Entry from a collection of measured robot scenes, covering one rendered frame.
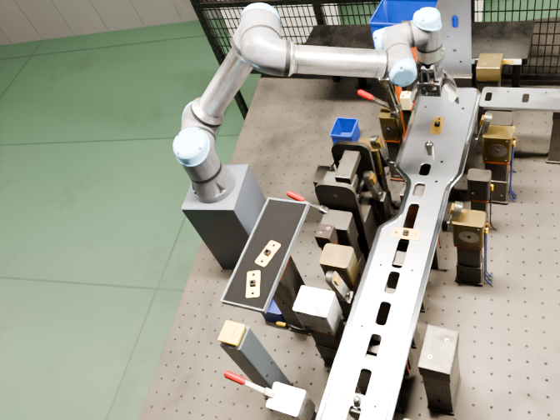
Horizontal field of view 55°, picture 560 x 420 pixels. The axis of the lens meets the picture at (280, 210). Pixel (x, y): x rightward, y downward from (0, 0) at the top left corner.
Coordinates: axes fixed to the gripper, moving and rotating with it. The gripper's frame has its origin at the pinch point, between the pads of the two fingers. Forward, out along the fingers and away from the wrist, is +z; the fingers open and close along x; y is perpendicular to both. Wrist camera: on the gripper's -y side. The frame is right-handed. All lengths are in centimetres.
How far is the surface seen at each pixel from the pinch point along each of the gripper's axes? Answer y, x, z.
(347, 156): 33.6, -19.3, -7.6
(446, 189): 27.5, 8.2, 11.5
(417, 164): 18.5, -3.0, 11.1
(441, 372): 88, 18, 8
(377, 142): 18.7, -15.1, 1.8
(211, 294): 67, -74, 41
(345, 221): 50, -17, 3
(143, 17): -203, -306, 101
